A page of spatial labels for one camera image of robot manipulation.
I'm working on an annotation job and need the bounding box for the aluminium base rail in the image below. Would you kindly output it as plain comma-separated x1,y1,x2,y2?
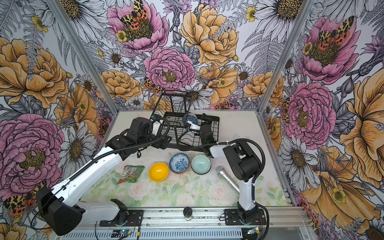
74,206,310,230

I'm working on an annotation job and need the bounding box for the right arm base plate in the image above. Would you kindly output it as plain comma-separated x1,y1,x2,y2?
224,208,267,226

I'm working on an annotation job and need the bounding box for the blue floral bowl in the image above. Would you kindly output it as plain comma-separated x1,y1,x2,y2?
169,153,190,175

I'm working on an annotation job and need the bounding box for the yellow bowl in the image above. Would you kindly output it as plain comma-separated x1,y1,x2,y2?
149,163,169,182

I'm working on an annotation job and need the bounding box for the silver microphone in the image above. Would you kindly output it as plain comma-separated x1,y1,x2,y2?
216,166,240,195

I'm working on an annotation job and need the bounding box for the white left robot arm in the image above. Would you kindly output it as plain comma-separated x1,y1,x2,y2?
36,117,171,236

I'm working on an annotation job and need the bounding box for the aluminium corner post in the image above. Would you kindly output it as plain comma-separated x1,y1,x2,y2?
46,0,120,115
257,0,316,113

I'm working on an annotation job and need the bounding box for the aluminium corner post left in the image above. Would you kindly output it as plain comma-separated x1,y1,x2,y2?
46,0,120,115

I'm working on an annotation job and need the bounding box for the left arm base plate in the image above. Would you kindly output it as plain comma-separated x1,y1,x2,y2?
99,209,144,227

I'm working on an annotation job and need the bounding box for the white vented cable duct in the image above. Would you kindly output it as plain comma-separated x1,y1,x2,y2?
59,228,243,240

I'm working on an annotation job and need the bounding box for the black wire dish rack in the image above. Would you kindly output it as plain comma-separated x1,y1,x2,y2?
149,91,220,152

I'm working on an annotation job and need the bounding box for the blue triangle pattern bowl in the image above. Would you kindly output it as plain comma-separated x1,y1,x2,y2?
182,113,199,126

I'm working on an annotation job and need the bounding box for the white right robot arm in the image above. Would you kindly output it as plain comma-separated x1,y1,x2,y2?
185,115,266,224

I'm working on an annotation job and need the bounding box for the aluminium corner post right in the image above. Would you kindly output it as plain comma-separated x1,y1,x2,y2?
257,0,316,113

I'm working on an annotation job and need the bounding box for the small black knob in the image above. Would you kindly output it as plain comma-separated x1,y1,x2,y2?
183,207,193,221

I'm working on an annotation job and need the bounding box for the mint green bowl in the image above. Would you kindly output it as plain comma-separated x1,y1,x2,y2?
191,155,211,175

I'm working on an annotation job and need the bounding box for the green snack packet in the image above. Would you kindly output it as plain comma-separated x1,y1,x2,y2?
117,165,145,185

